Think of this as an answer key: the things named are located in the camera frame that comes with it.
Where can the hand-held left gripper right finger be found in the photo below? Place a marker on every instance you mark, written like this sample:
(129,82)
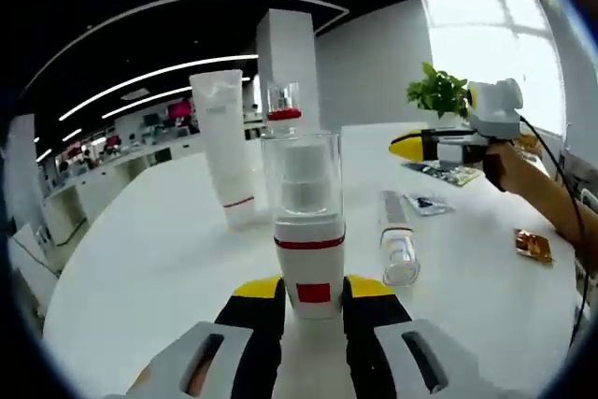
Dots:
(374,352)

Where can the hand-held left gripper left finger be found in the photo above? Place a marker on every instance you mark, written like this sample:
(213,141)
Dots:
(247,347)

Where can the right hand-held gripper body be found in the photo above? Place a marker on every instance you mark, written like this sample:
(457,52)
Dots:
(495,104)

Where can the green black skincare sachet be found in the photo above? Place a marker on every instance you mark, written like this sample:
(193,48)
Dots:
(434,174)

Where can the silver blue skincare sachet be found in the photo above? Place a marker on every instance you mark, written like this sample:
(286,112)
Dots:
(427,205)

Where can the frosted skincare bottle grey label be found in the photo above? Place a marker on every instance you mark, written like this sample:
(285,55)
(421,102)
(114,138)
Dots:
(394,212)

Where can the white skincare bottle red square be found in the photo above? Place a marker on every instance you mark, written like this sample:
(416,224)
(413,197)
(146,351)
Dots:
(308,268)

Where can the white skincare bottle red collar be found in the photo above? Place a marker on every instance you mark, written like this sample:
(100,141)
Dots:
(285,114)

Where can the gold skincare sachet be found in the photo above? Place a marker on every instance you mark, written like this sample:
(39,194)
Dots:
(532,247)

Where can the white skincare tube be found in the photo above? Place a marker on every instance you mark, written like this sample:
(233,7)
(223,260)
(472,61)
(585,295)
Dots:
(224,146)

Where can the person's right hand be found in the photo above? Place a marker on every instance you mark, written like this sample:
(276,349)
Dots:
(497,170)

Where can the potted green plant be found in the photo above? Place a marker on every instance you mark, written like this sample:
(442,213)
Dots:
(437,90)

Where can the large bright window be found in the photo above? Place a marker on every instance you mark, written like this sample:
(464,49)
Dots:
(490,34)

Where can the white square pillar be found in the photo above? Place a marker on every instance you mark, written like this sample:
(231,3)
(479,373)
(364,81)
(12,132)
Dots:
(285,44)
(23,170)

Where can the straight ceiling light strip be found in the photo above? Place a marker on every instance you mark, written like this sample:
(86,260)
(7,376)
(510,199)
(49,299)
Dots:
(210,62)
(154,98)

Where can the row of white office desks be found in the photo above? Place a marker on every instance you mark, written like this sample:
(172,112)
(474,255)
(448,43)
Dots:
(70,203)

